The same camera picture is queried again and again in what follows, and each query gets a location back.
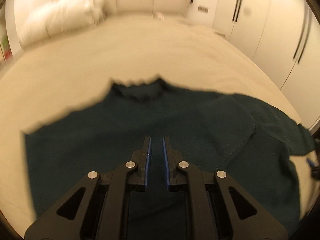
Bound dark teal knit sweater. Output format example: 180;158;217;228
24;79;315;239

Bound white rolled duvet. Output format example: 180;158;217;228
19;0;105;47

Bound wall socket plate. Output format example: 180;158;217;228
197;5;209;14

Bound small red object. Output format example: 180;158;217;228
4;49;12;60

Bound beige bed with sheet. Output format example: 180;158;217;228
1;15;301;236

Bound white wardrobe with black handles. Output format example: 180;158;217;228
213;0;319;129

